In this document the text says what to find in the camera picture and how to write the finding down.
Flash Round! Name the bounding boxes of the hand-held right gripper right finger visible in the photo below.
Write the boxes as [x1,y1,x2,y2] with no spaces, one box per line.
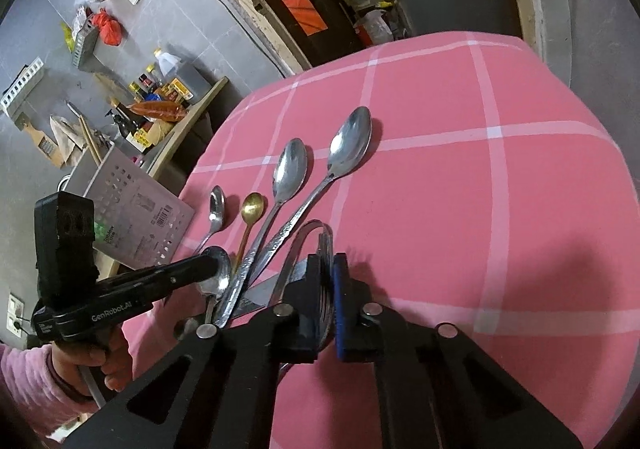
[330,252,585,449]

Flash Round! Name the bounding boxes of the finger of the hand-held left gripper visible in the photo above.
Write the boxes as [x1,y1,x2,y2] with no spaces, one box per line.
[174,317,198,341]
[95,254,222,302]

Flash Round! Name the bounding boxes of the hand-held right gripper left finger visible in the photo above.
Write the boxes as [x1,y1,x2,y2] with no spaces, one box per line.
[62,253,331,449]

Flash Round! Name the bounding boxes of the medium steel spoon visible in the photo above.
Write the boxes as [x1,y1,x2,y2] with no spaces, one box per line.
[196,245,233,327]

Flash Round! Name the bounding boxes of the steel table knife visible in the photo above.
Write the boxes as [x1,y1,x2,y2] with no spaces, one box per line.
[235,263,301,317]

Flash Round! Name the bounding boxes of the steel fork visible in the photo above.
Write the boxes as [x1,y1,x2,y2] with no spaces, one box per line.
[272,219,336,380]

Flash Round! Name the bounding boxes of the small steel spoon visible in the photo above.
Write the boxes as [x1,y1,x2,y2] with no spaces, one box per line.
[191,185,227,256]

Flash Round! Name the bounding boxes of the perforated metal utensil holder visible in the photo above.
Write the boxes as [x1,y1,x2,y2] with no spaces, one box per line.
[65,145,196,277]

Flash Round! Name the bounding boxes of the small gold spoon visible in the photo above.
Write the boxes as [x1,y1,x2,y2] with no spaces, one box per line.
[232,192,266,275]

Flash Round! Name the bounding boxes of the large steel spoon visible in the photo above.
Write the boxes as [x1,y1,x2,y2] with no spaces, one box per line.
[227,106,374,325]
[214,138,309,329]

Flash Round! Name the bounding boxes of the person's left forearm pink sleeve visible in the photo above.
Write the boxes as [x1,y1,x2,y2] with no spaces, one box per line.
[0,341,101,432]

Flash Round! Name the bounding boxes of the person's left hand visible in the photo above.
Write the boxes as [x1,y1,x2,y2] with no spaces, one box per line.
[50,328,135,392]

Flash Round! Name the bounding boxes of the brown paper bag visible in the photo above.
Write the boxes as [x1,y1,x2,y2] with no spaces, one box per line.
[49,114,85,166]

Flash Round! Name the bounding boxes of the wooden chopsticks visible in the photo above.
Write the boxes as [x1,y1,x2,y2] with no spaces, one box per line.
[66,100,109,166]

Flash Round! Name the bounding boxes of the black pump bottle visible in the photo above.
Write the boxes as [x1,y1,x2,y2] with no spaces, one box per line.
[111,100,140,139]

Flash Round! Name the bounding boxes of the red snack bag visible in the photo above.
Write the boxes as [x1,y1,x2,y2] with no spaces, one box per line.
[131,100,187,123]

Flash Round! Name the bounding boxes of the pink plaid cloth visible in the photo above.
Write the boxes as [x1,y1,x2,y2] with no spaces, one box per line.
[120,30,633,449]

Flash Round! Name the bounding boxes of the yellow seasoning boxes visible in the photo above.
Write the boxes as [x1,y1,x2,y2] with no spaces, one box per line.
[159,78,195,106]

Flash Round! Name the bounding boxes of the small dark sauce bottles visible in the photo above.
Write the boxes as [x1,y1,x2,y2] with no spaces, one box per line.
[127,63,167,96]

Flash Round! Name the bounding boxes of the dark oil jug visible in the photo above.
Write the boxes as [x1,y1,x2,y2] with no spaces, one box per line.
[154,48,212,102]

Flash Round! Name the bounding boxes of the red plastic bag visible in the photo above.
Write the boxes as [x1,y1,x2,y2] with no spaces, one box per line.
[89,8,124,48]

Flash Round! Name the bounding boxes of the white plastic bag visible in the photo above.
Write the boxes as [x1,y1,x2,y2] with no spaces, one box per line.
[354,9,394,46]

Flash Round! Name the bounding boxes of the orange cloth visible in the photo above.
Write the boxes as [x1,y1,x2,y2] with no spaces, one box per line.
[281,0,327,36]

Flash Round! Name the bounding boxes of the grey wall socket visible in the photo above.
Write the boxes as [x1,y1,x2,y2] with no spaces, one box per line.
[7,293,27,336]

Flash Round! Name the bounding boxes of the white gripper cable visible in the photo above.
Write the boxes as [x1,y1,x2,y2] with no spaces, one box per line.
[77,364,109,410]

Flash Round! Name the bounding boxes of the white perforated rail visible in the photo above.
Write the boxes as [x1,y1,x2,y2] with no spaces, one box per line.
[0,56,44,111]

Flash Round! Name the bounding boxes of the black wall cable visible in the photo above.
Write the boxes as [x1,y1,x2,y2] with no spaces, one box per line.
[171,0,282,76]

